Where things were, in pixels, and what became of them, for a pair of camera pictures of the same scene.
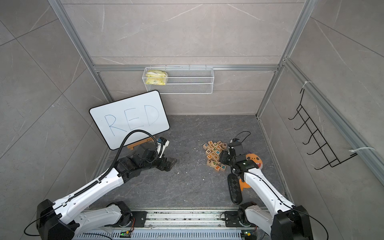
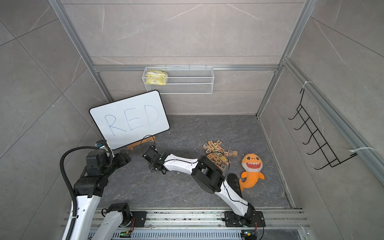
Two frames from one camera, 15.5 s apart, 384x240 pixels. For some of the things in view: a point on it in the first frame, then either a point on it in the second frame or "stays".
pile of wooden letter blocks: x=212 y=152 stays
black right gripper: x=223 y=154 to x=152 y=168
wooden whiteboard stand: x=132 y=146 stays
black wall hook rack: x=332 y=160 stays
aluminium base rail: x=174 y=225 stays
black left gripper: x=163 y=166 to x=126 y=157
